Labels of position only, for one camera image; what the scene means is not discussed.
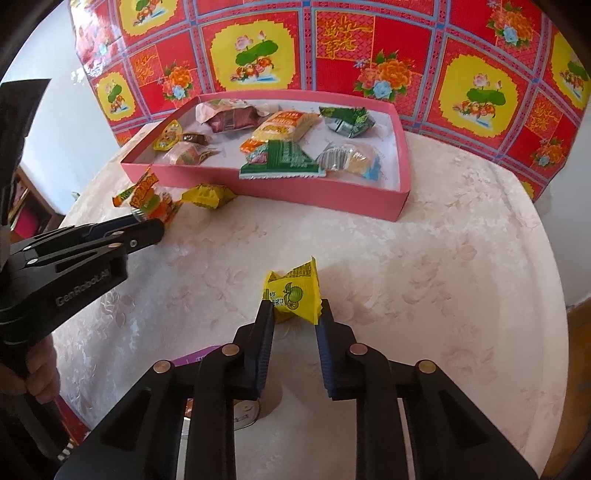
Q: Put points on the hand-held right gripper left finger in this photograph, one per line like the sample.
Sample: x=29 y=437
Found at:
x=263 y=350

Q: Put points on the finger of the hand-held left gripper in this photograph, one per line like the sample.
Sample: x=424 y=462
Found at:
x=143 y=233
x=108 y=226

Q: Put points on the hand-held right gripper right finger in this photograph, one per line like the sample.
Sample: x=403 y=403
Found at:
x=325 y=355

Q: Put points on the long orange snack packet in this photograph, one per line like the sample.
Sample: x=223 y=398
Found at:
x=138 y=189

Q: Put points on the yellow candy packet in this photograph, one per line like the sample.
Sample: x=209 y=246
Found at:
x=205 y=194
x=293 y=290

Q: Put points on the clear colourful candy packet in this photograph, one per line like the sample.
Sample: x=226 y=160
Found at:
x=189 y=153

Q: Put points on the yellow jelly cup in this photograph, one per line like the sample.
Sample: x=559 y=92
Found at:
x=167 y=136

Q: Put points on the small brown candy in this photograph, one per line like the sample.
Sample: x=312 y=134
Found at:
x=194 y=137

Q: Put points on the small orange snack packet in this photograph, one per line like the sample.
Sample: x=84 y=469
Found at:
x=251 y=145

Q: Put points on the pink cardboard box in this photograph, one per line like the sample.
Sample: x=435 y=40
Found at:
x=295 y=196

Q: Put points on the green triangular snack packet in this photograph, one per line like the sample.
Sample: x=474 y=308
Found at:
x=281 y=159

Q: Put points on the large yellow snack packet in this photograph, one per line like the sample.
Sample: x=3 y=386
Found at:
x=286 y=124

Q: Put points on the clear silver snack packet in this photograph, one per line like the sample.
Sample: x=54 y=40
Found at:
x=355 y=159

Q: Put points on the person's left hand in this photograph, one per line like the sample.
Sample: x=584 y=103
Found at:
x=44 y=374

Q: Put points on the purple card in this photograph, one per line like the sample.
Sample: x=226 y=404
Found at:
x=198 y=355

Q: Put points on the round metal lid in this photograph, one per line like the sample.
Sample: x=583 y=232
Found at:
x=247 y=415

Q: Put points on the wooden shelf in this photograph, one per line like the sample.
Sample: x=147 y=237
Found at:
x=32 y=203

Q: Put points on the pink snack packet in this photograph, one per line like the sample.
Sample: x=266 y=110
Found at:
x=226 y=115

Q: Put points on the small dark green packet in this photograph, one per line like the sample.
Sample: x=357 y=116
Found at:
x=346 y=121

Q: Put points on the red floral cloth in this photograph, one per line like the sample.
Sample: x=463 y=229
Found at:
x=415 y=37

